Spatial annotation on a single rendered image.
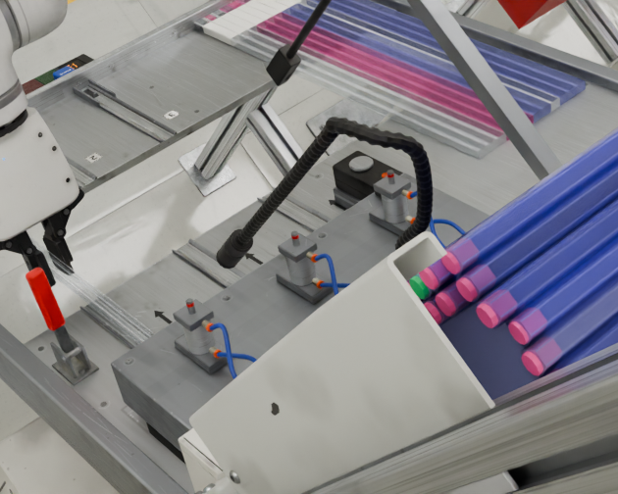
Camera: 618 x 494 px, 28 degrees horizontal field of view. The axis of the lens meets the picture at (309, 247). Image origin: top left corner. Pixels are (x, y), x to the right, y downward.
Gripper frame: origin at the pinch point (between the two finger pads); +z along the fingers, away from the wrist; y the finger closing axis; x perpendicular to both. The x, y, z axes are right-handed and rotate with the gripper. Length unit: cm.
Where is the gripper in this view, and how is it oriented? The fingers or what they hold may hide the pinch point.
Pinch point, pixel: (49, 260)
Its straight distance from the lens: 125.0
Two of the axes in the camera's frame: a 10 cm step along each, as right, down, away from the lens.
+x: -6.0, -2.4, 7.6
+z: 2.7, 8.3, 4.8
